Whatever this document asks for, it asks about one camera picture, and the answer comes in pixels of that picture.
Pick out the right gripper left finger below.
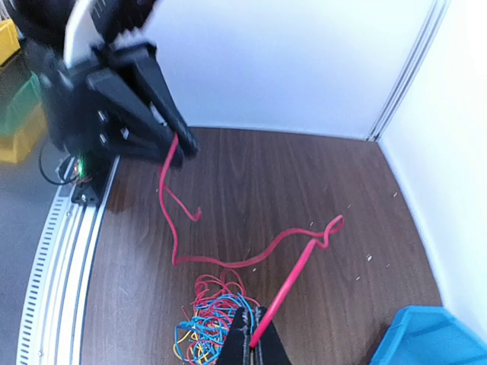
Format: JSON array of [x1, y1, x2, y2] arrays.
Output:
[[218, 307, 251, 365]]

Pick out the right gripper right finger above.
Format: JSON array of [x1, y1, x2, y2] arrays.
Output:
[[253, 322, 291, 365]]

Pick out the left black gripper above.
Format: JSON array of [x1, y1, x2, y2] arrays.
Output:
[[25, 41, 199, 163]]

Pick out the blue cable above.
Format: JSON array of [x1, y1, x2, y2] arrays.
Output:
[[174, 292, 259, 364]]

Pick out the stacked yellow green bins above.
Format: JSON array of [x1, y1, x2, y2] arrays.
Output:
[[1, 19, 47, 164]]

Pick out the left aluminium frame post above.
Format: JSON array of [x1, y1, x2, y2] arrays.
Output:
[[366, 0, 450, 141]]

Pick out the front aluminium rail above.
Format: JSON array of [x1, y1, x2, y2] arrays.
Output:
[[15, 159, 119, 364]]

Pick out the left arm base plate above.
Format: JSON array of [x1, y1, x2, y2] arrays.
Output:
[[58, 154, 118, 207]]

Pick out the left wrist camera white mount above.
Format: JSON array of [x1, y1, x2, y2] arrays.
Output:
[[63, 0, 123, 68]]

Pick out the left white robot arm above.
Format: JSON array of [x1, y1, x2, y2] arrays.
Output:
[[5, 1, 199, 167]]

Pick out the blue bin near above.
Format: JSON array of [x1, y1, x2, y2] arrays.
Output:
[[371, 306, 486, 364]]

